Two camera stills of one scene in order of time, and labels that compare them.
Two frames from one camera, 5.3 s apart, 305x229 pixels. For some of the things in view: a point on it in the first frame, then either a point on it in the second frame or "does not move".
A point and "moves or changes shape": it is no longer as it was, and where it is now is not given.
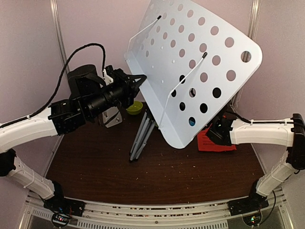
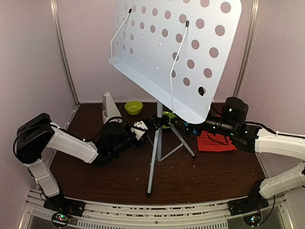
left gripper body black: [118, 90] -> [119, 148]
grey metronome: [111, 116] does not move
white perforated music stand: [195, 59] moves or changes shape
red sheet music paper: [204, 143] does not move
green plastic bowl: [136, 108] does not move
